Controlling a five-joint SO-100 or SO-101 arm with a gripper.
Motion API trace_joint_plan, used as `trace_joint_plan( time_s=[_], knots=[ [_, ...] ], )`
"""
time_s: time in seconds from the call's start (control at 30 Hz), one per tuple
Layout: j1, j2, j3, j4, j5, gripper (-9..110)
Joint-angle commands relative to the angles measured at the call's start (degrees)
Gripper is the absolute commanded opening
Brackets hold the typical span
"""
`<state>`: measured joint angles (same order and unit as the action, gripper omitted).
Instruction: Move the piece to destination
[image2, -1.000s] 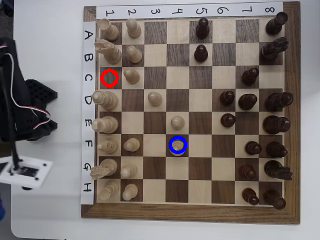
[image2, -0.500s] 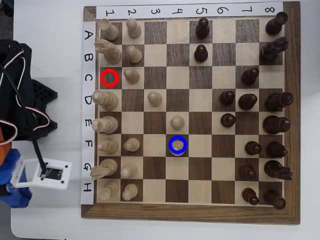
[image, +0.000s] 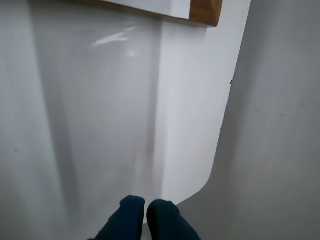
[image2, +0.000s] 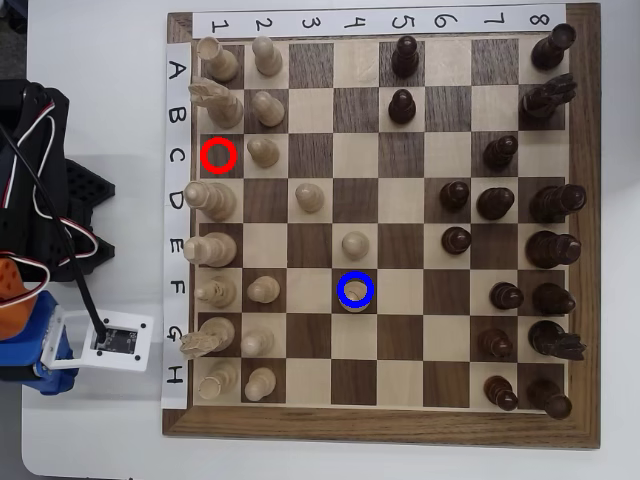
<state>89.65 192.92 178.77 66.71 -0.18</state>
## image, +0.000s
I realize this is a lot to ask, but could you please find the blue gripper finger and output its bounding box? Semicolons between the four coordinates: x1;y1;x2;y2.
93;195;146;240
146;199;201;240

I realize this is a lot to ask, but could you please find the wooden chessboard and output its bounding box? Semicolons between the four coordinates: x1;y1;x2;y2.
98;0;224;28

